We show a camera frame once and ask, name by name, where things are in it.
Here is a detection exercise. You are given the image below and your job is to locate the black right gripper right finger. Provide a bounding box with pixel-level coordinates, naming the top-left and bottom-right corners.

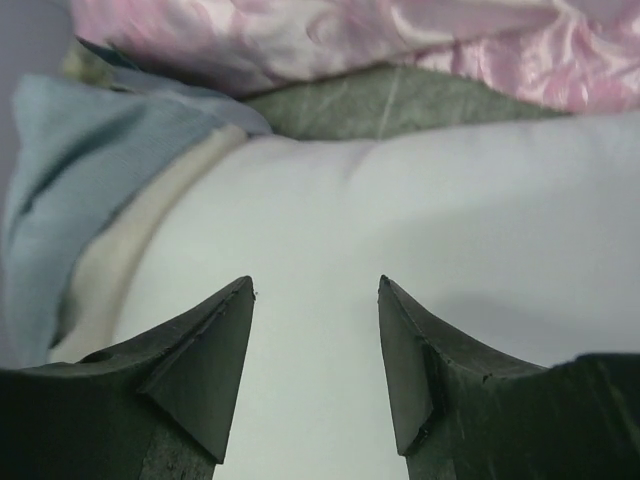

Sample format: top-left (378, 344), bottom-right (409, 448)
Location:
top-left (378, 277), bottom-right (639, 479)

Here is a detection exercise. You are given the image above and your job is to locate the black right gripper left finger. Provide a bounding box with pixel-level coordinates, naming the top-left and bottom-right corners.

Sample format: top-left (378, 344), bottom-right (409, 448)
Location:
top-left (1, 277), bottom-right (255, 479)

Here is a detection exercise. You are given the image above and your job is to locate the white pillow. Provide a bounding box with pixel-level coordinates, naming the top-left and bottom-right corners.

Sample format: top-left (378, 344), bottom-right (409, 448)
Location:
top-left (47, 112), bottom-right (640, 480)

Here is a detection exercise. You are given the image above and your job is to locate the blue-grey pillowcase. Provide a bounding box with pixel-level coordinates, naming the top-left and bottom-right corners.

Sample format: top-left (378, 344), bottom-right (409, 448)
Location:
top-left (0, 37), bottom-right (274, 369)

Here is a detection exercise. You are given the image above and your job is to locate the pink rose satin pillow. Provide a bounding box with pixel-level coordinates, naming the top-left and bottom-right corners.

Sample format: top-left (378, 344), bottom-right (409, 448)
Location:
top-left (71, 1), bottom-right (639, 113)

